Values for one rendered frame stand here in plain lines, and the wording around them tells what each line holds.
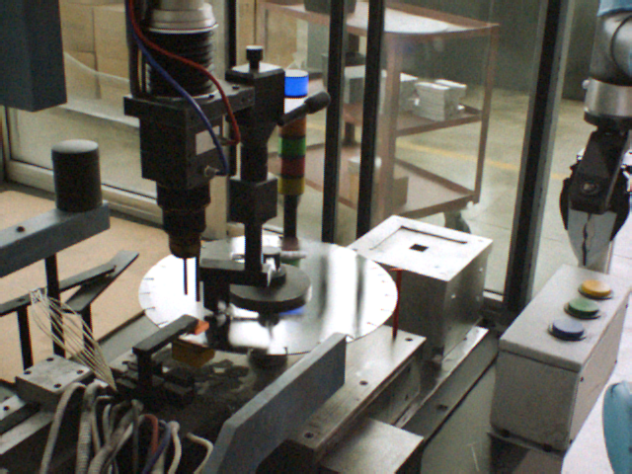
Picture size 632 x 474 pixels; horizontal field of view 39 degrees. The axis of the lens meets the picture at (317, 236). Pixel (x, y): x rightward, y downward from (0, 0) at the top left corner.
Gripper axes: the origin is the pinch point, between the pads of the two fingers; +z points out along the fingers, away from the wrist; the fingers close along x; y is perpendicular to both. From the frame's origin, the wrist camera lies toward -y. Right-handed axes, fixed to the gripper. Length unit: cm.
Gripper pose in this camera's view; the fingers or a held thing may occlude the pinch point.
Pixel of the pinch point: (585, 259)
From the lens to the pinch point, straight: 124.6
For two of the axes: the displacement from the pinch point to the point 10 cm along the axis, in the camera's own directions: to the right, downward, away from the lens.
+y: 5.2, -3.5, 7.8
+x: -8.5, -2.4, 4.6
